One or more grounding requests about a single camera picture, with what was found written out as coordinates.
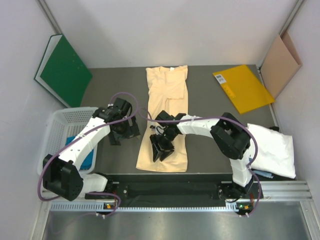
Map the perforated cable duct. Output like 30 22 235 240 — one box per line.
50 201 254 214

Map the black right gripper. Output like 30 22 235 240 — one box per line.
150 130 178 163

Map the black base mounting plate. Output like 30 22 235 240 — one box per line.
84 174 265 202

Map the cream yellow t shirt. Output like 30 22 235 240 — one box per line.
136 65 189 173

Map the white t shirt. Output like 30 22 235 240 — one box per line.
247 123 296 179

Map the blue t shirt in basket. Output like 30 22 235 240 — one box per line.
65 136 96 171

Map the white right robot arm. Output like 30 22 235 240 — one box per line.
149 110 253 198

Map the white plastic basket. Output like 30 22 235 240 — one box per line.
37 107 98 175

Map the yellow plastic folder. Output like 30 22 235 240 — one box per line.
213 65 275 114

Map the beige cardboard folder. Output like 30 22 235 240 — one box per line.
260 32 302 99

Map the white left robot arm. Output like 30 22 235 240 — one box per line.
40 98 140 201

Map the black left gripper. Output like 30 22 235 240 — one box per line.
108 114 140 146

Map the green binder folder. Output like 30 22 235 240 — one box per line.
34 34 93 108

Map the aluminium frame rail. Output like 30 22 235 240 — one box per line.
39 181 314 201

